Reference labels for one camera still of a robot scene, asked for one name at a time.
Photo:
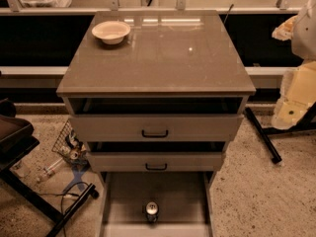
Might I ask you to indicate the clear plastic bottle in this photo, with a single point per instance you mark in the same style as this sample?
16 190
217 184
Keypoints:
50 170

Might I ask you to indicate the grey drawer cabinet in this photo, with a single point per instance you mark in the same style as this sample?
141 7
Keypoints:
171 63

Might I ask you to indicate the grey drawer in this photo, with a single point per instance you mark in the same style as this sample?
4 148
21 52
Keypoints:
155 162
110 128
183 199

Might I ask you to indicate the blue tape cross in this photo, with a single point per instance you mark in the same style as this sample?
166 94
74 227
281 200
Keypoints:
78 172

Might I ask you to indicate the black table frame left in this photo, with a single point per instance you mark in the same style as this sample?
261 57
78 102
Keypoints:
17 141

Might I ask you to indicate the white paper bowl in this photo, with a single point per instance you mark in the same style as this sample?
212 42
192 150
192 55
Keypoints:
111 32

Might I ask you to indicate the black table leg right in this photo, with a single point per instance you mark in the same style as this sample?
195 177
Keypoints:
307 123

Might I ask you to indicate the pepsi can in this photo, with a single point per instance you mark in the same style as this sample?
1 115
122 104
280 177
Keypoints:
152 211

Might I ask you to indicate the top grey drawer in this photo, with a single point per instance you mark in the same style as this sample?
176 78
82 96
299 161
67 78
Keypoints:
110 128

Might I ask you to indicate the wire basket with items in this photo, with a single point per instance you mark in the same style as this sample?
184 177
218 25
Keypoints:
69 147

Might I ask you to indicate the middle grey drawer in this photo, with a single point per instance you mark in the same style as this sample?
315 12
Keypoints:
155 162

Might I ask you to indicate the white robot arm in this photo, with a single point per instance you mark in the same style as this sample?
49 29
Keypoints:
298 86

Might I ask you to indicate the bottom grey drawer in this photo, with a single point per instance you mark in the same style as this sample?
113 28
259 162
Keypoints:
183 199

